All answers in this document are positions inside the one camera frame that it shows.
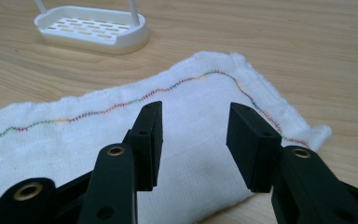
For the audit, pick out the white cloth with rainbow stitching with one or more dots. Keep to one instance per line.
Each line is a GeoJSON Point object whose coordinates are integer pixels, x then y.
{"type": "Point", "coordinates": [192, 140]}

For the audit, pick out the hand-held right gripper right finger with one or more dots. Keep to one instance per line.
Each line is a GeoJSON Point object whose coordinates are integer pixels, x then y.
{"type": "Point", "coordinates": [254, 146]}

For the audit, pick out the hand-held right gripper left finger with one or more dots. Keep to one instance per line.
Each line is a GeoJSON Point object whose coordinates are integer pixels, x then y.
{"type": "Point", "coordinates": [144, 149]}

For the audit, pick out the white slotted plastic rack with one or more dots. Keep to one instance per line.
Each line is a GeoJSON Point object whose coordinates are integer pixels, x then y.
{"type": "Point", "coordinates": [91, 28]}

